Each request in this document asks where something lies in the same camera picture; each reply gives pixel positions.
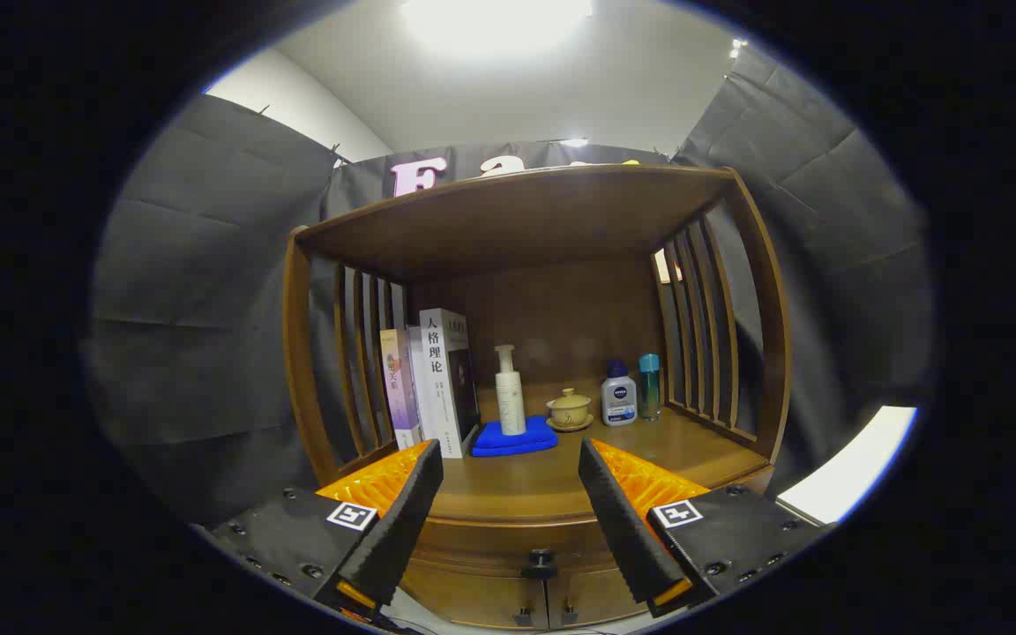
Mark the purple book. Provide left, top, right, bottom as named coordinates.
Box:
left=379, top=328, right=422, bottom=451

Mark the blue folded cloth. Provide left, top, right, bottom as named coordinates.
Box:
left=471, top=415, right=560, bottom=458

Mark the teal bottle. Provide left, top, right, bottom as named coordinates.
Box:
left=638, top=353, right=662, bottom=422

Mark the yellow lidded tea cup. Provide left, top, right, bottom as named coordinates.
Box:
left=545, top=386, right=595, bottom=433

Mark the thick white book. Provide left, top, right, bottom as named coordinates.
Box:
left=418, top=307, right=482, bottom=459

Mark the wooden drawer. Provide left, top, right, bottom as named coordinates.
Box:
left=411, top=516, right=624, bottom=579

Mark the wooden cabinet door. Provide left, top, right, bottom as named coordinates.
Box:
left=398, top=560, right=549, bottom=631
left=548, top=564, right=650, bottom=629

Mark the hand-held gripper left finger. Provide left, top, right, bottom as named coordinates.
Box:
left=195, top=438, right=445, bottom=618

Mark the thin white book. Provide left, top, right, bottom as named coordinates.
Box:
left=407, top=325, right=430, bottom=442

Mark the white board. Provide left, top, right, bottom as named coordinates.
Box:
left=775, top=406, right=917, bottom=527

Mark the white blue-capped pump bottle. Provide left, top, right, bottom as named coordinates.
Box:
left=600, top=359, right=639, bottom=428

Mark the wooden cabinet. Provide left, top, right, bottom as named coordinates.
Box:
left=283, top=163, right=793, bottom=631

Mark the wooden countertop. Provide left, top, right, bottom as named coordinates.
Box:
left=336, top=379, right=773, bottom=521

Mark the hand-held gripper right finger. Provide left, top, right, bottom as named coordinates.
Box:
left=577, top=437, right=835, bottom=618

